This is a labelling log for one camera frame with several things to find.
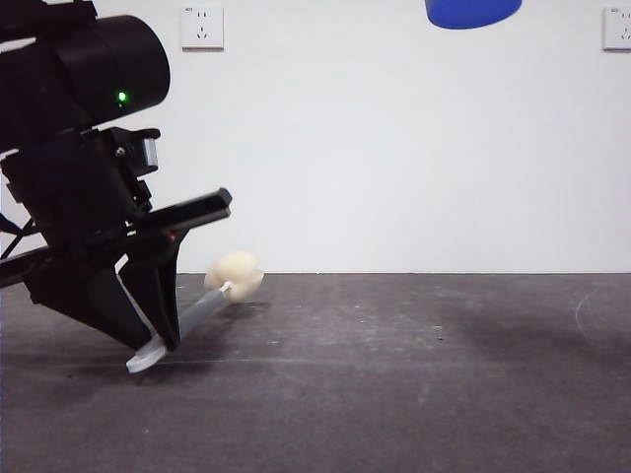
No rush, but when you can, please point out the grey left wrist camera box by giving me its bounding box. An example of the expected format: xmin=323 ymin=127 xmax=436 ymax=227
xmin=113 ymin=126 xmax=162 ymax=177

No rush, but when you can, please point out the blue ribbed plastic cup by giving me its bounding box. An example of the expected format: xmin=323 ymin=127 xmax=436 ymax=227
xmin=424 ymin=0 xmax=524 ymax=31

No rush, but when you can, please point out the grey-handled sponge cup brush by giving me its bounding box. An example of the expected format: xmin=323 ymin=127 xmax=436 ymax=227
xmin=125 ymin=250 xmax=265 ymax=374

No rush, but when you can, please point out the white wall socket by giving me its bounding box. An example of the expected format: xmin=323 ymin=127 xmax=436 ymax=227
xmin=601 ymin=7 xmax=631 ymax=53
xmin=180 ymin=6 xmax=226 ymax=52

